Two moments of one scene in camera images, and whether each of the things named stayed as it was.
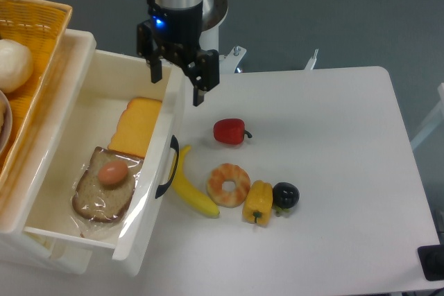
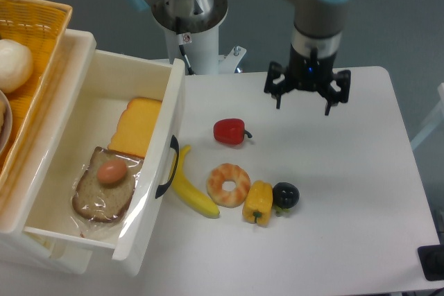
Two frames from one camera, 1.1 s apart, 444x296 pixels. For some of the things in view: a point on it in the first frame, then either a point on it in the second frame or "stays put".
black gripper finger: (156, 70) to (278, 99)
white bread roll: (16, 65) stays put
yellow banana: (186, 192) stays put
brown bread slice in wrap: (96, 199) stays put
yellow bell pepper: (257, 206) stays put
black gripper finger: (198, 96) to (329, 105)
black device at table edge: (431, 258) stays put
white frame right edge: (436, 120) stays put
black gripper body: (175, 34) to (309, 74)
